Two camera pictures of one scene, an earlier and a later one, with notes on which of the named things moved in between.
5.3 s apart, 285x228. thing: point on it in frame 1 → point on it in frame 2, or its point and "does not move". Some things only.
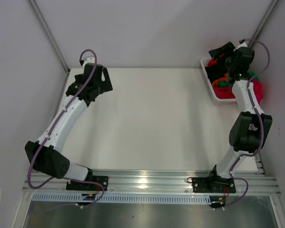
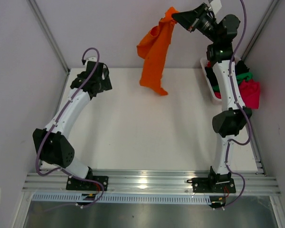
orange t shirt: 214,83 → 153,49
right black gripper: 221,51 → 195,18
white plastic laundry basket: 203,61 does not move
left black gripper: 105,85 does not move
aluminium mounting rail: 157,183 does not move
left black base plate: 75,185 does not move
